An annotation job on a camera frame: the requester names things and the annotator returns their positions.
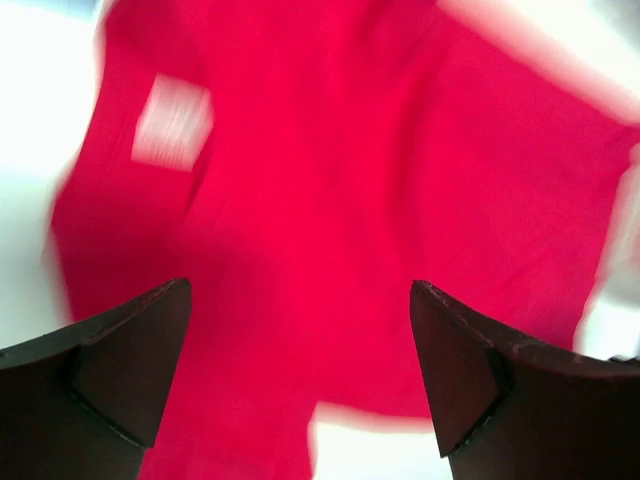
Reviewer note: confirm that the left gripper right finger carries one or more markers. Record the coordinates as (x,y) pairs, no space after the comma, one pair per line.
(506,405)

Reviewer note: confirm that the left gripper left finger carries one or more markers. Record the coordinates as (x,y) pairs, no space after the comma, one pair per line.
(86,401)

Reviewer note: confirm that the crimson red t-shirt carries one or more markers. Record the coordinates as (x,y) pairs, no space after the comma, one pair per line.
(302,163)

